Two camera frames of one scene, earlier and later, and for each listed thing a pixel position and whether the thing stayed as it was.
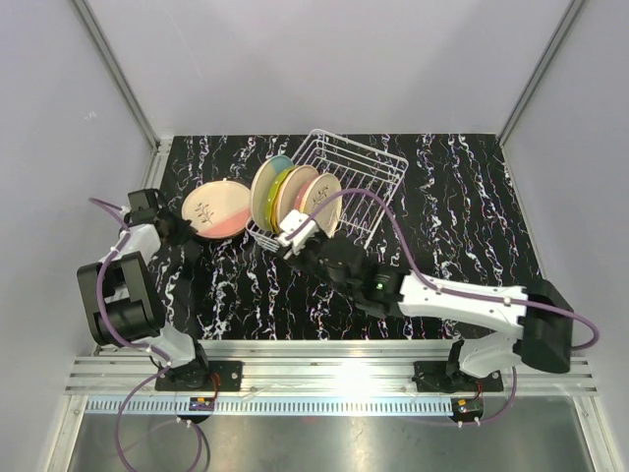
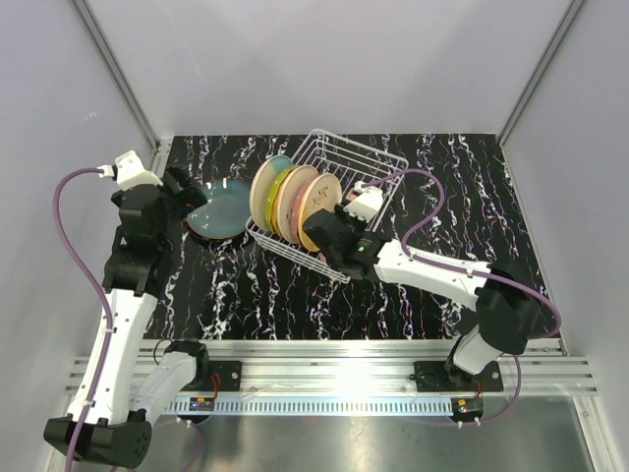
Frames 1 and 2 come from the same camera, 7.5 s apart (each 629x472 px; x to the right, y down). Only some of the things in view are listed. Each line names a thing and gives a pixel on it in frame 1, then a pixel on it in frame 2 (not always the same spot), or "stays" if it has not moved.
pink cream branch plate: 292,183 stays
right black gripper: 304,252 → 341,214
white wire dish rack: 368,184 stays
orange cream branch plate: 316,189 stays
